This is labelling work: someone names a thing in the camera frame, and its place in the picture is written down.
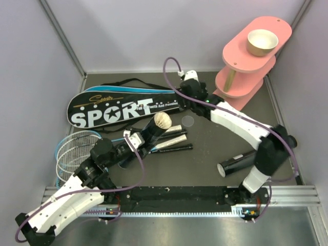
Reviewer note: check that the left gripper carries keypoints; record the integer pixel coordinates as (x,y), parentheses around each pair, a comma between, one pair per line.
(144,151)

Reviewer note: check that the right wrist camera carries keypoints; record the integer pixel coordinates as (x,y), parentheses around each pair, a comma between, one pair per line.
(192,74)

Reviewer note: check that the blue badminton racket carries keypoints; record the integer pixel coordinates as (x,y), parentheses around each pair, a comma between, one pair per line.
(64,148)

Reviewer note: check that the pink three-tier shelf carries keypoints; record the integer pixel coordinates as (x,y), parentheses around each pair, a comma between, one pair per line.
(244,72)

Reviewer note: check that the gold white bowl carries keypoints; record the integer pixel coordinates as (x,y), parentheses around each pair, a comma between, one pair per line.
(261,42)

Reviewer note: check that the black shuttlecock tube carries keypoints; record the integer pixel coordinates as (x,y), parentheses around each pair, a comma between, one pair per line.
(151,127)
(238,164)

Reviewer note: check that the black sport racket bag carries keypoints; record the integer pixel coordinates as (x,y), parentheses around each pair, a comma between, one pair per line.
(113,103)

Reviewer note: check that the clear plastic tube lid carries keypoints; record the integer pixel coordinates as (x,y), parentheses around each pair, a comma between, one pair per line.
(187,121)

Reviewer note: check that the black grip badminton racket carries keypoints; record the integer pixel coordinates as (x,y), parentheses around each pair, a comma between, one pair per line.
(173,149)

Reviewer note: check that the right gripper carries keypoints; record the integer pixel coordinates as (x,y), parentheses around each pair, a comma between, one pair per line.
(203,86)

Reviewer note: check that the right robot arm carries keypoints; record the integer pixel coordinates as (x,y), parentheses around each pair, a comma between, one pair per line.
(215,109)

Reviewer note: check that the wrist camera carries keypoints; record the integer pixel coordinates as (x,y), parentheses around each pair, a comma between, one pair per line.
(192,74)
(133,140)

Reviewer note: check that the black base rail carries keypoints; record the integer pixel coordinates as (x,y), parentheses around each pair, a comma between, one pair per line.
(183,201)

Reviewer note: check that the white shuttlecock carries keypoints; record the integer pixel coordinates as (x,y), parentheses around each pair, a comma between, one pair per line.
(162,120)

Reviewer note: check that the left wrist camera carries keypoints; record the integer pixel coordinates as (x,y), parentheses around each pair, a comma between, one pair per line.
(133,140)

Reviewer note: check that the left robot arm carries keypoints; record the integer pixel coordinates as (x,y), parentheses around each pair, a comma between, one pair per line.
(87,187)

